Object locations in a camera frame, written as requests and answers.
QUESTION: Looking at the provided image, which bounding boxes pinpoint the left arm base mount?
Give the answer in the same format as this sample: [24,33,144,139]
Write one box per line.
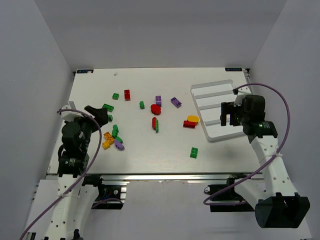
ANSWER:
[82,175,124,210]

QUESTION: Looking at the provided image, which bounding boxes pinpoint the purple tall lego brick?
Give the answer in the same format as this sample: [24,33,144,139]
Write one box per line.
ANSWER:
[155,95,162,107]

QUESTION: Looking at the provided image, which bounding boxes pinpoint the red rectangular lego brick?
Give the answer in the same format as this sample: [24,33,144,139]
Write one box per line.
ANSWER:
[124,89,131,101]

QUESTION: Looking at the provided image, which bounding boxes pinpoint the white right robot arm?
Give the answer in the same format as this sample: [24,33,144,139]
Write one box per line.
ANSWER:
[220,95,310,229]

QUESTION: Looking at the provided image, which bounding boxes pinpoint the red round lego piece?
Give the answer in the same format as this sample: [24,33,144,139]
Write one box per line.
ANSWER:
[150,104,162,116]

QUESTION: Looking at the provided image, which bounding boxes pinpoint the purple lego plate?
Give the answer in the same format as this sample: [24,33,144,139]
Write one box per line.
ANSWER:
[170,97,182,108]

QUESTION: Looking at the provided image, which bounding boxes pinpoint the red half-round lego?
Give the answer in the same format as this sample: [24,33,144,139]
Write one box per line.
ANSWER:
[152,117,157,130]

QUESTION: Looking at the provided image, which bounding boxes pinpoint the green thin lego plate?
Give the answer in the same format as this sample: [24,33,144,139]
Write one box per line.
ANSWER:
[155,119,159,133]

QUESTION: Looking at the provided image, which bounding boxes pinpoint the yellow round lego piece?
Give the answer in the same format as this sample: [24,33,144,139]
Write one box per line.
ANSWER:
[187,115,200,124]

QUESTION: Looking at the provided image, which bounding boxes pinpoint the green lego beside pile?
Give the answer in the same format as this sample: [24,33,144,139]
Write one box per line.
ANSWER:
[115,136,123,144]

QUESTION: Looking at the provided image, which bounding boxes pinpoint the green square lego brick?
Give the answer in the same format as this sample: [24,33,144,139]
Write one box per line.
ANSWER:
[189,147,198,159]

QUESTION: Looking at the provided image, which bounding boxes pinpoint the blue label sticker right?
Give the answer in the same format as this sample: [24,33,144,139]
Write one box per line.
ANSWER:
[224,67,243,72]

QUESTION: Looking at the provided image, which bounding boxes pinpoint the blue label sticker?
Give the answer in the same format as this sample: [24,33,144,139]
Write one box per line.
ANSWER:
[76,69,94,74]
[224,67,243,72]

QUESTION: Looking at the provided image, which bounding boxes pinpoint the yellow lego brick lower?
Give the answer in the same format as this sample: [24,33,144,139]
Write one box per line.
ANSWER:
[101,140,114,150]

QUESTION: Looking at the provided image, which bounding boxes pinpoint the green lego in pile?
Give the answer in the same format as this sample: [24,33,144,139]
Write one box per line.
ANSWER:
[111,124,119,139]

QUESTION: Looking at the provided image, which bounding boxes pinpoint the green flat lego plate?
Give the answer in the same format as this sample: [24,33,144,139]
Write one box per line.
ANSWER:
[102,104,114,112]

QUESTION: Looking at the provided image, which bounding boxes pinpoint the small green lego brick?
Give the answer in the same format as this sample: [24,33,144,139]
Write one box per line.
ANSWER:
[139,101,145,110]

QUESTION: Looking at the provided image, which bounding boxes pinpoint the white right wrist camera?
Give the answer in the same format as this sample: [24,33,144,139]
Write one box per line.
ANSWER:
[232,86,252,107]

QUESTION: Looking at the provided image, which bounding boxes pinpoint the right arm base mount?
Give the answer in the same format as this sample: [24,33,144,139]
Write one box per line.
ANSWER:
[203,173,255,213]

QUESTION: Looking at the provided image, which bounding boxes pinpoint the small green square lego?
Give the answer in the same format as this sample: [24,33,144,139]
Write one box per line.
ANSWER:
[112,93,120,100]

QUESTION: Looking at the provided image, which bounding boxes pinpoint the green lego under gripper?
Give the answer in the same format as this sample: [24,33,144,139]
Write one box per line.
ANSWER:
[108,114,113,122]

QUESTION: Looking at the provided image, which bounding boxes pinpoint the blue label sticker left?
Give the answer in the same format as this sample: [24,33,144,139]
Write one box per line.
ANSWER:
[76,69,94,74]

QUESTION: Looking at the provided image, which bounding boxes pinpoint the purple curved lego piece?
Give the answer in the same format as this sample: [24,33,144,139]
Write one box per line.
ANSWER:
[114,139,125,151]

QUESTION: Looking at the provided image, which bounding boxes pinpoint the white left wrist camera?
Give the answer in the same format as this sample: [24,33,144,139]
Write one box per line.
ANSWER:
[59,101,83,122]

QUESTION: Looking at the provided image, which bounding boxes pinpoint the red long lego brick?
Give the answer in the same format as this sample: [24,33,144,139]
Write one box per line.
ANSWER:
[183,120,197,129]

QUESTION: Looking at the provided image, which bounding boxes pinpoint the white divided sorting tray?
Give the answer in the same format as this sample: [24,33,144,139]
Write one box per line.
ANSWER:
[190,79,244,142]

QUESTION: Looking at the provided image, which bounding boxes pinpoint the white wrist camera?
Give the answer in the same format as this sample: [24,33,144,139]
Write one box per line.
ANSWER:
[232,86,252,107]
[59,101,83,122]

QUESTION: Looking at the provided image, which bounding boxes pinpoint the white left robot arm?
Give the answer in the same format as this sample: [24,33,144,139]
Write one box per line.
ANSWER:
[44,102,108,240]

